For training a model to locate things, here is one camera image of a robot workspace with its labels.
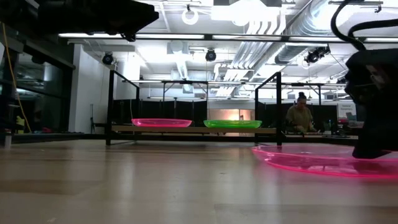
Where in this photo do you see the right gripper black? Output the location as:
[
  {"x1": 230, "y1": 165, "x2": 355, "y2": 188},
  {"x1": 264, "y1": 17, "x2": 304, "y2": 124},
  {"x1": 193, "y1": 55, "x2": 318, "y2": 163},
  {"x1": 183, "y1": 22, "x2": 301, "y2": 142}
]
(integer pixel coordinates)
[{"x1": 343, "y1": 49, "x2": 398, "y2": 160}]

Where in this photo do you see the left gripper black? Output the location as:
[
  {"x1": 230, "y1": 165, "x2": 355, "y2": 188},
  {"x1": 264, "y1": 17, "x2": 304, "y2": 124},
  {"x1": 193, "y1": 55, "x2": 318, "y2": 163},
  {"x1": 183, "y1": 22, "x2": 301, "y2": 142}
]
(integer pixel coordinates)
[{"x1": 93, "y1": 0, "x2": 160, "y2": 42}]

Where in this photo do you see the red plate with several strips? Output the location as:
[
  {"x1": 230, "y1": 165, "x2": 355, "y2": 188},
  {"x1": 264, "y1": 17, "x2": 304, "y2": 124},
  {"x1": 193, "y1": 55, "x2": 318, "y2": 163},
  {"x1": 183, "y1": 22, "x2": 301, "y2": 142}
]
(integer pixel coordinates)
[{"x1": 251, "y1": 144, "x2": 398, "y2": 180}]

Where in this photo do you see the red translucent plate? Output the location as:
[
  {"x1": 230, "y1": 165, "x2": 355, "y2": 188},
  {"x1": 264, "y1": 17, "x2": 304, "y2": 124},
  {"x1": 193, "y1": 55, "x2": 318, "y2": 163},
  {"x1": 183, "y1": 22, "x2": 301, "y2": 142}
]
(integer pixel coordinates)
[
  {"x1": 132, "y1": 119, "x2": 191, "y2": 128},
  {"x1": 131, "y1": 118, "x2": 193, "y2": 128}
]

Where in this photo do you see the green translucent plate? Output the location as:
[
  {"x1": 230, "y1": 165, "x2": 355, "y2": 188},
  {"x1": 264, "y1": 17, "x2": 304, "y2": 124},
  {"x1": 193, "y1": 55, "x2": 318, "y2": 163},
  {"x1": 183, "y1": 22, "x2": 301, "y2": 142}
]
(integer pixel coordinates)
[
  {"x1": 203, "y1": 119, "x2": 263, "y2": 129},
  {"x1": 205, "y1": 121, "x2": 261, "y2": 129}
]

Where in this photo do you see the white poster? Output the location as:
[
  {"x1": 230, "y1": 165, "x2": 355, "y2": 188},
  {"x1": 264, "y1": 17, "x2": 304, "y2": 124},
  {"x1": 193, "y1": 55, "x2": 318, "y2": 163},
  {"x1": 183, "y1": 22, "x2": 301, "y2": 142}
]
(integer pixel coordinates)
[{"x1": 337, "y1": 102, "x2": 358, "y2": 121}]

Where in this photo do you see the black partition curtain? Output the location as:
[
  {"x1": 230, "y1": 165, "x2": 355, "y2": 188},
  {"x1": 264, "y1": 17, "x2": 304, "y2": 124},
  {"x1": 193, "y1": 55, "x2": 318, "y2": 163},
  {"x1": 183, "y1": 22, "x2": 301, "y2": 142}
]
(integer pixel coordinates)
[
  {"x1": 257, "y1": 104, "x2": 340, "y2": 133},
  {"x1": 111, "y1": 99, "x2": 208, "y2": 127}
]

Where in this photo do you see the person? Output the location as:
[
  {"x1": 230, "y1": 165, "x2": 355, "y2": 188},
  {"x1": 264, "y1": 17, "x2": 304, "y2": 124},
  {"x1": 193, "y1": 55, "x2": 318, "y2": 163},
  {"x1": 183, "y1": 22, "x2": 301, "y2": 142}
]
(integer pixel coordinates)
[{"x1": 285, "y1": 91, "x2": 318, "y2": 135}]

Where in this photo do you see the white ring lamp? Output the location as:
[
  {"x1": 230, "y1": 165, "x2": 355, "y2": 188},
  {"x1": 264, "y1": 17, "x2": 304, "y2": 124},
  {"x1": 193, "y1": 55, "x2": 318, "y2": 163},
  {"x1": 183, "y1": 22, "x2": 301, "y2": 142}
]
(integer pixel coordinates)
[{"x1": 182, "y1": 8, "x2": 200, "y2": 26}]

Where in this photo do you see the silver ventilation duct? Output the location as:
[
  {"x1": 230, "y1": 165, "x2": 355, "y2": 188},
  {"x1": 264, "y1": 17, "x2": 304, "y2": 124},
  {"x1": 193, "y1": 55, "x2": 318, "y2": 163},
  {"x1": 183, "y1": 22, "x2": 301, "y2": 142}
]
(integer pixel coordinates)
[{"x1": 273, "y1": 0, "x2": 333, "y2": 65}]

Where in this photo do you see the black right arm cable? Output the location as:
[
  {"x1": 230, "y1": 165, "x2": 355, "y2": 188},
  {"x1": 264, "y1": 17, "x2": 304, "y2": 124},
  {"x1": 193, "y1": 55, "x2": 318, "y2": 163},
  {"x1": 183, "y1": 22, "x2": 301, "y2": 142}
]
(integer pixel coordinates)
[{"x1": 330, "y1": 0, "x2": 398, "y2": 52}]

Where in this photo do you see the black wire shelf rack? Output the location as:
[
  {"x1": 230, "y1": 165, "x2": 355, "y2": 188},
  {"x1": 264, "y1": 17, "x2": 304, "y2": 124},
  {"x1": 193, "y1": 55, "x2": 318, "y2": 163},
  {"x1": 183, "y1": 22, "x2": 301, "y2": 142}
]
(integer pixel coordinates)
[{"x1": 105, "y1": 70, "x2": 283, "y2": 146}]

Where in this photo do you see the black aluminium rig frame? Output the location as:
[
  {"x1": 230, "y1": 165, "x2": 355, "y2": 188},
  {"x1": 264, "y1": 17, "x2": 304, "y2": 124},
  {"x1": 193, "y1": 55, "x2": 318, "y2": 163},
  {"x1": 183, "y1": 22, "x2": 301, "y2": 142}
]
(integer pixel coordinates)
[{"x1": 0, "y1": 132, "x2": 361, "y2": 146}]

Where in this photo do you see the yellow cable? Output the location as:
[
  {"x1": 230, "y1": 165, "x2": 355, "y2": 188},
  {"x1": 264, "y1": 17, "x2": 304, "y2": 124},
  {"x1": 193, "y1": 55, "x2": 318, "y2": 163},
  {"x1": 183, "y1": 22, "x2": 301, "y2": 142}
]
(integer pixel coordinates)
[{"x1": 1, "y1": 22, "x2": 32, "y2": 134}]

